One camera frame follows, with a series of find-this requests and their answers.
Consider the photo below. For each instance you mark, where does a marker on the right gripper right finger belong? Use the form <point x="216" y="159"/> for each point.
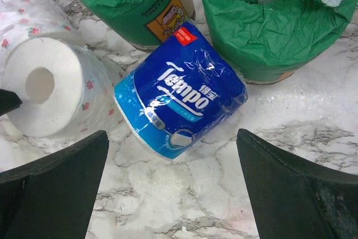
<point x="292" y="197"/>

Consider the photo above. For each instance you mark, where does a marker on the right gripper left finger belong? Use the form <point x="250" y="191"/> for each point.
<point x="53" y="196"/>

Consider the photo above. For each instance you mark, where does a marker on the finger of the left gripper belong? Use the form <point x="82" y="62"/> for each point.
<point x="9" y="101"/>

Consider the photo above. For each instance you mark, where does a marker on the floral roll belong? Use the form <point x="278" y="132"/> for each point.
<point x="22" y="20"/>
<point x="65" y="89"/>

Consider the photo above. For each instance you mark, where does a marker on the floral roll back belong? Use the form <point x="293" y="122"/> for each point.
<point x="22" y="20"/>

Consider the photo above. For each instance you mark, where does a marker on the blue Tempo tissue roll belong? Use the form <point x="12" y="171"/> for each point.
<point x="179" y="93"/>

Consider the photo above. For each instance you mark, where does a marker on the green wrapped roll right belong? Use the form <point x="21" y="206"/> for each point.
<point x="268" y="40"/>

